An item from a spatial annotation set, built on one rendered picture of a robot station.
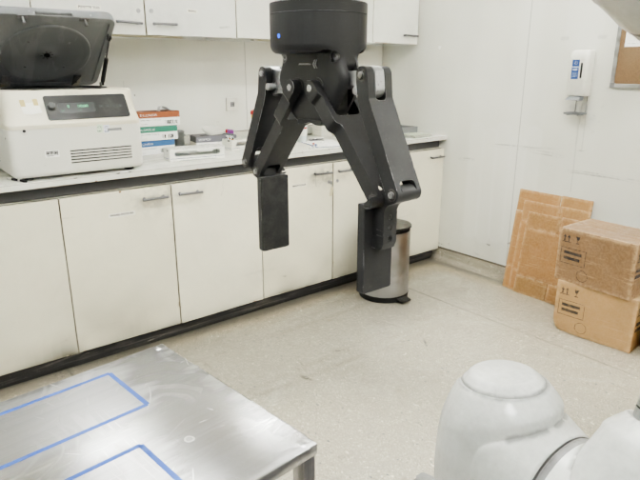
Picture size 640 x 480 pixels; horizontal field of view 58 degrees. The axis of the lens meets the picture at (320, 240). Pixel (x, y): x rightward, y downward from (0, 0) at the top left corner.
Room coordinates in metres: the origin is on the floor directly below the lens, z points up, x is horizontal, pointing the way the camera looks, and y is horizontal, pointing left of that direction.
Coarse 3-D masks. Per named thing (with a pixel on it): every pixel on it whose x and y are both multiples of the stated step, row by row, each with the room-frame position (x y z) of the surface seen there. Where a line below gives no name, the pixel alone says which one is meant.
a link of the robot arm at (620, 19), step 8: (592, 0) 0.68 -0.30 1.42; (600, 0) 0.66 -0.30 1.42; (608, 0) 0.66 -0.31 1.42; (616, 0) 0.66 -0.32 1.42; (624, 0) 0.66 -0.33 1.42; (632, 0) 0.66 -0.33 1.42; (600, 8) 0.70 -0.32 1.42; (608, 8) 0.68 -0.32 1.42; (616, 8) 0.67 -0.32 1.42; (624, 8) 0.67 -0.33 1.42; (632, 8) 0.67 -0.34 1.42; (616, 16) 0.69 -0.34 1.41; (624, 16) 0.69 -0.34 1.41; (632, 16) 0.68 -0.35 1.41; (624, 24) 0.71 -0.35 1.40; (632, 24) 0.70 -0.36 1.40; (632, 32) 0.72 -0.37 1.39
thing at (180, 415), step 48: (96, 384) 0.89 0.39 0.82; (144, 384) 0.89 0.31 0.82; (192, 384) 0.89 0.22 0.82; (0, 432) 0.75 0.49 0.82; (48, 432) 0.75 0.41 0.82; (96, 432) 0.75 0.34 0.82; (144, 432) 0.75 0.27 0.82; (192, 432) 0.75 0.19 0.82; (240, 432) 0.75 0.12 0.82; (288, 432) 0.75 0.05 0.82
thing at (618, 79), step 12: (624, 36) 3.11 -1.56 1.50; (624, 48) 3.10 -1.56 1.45; (636, 48) 3.05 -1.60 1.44; (624, 60) 3.09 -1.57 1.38; (636, 60) 3.04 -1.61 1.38; (612, 72) 3.12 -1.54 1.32; (624, 72) 3.08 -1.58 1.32; (636, 72) 3.04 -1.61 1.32; (612, 84) 3.12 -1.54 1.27; (624, 84) 3.07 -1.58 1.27; (636, 84) 3.02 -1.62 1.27
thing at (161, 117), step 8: (144, 112) 3.06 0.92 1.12; (152, 112) 3.09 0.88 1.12; (160, 112) 3.12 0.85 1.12; (168, 112) 3.14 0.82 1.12; (176, 112) 3.17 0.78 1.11; (144, 120) 3.06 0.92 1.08; (152, 120) 3.09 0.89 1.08; (160, 120) 3.11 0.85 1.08; (168, 120) 3.14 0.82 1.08; (176, 120) 3.17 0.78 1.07
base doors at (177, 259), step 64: (128, 192) 2.57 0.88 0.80; (256, 192) 3.01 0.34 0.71; (320, 192) 3.29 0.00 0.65; (0, 256) 2.23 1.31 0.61; (64, 256) 2.38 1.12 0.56; (128, 256) 2.56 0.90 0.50; (192, 256) 2.76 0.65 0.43; (256, 256) 3.01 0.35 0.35; (320, 256) 3.29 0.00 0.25; (0, 320) 2.20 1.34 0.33; (64, 320) 2.36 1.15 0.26; (128, 320) 2.54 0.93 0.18
